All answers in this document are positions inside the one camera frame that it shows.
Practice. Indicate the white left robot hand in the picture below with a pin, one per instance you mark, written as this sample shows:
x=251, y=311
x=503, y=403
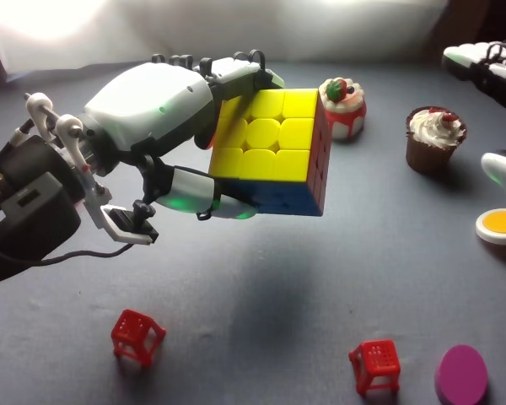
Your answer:
x=147, y=105

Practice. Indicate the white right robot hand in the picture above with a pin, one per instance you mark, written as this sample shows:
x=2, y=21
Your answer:
x=502, y=169

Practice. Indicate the Rubik's cube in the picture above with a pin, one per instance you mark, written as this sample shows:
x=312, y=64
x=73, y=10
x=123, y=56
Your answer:
x=265, y=143

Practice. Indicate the white disc with yellow top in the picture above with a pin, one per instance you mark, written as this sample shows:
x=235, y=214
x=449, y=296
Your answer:
x=499, y=223

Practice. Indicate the toy chocolate cupcake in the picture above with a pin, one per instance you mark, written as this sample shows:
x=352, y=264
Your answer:
x=432, y=143

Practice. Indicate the toy strawberry cake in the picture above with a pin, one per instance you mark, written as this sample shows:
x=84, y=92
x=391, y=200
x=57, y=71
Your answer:
x=343, y=114

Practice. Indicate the purple round disc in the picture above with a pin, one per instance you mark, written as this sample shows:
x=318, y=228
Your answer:
x=461, y=373

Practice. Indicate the grey table cloth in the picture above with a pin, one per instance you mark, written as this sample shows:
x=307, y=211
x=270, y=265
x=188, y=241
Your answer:
x=244, y=304

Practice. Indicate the red toy stool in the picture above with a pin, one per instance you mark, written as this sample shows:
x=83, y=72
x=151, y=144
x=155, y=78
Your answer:
x=377, y=356
x=128, y=329

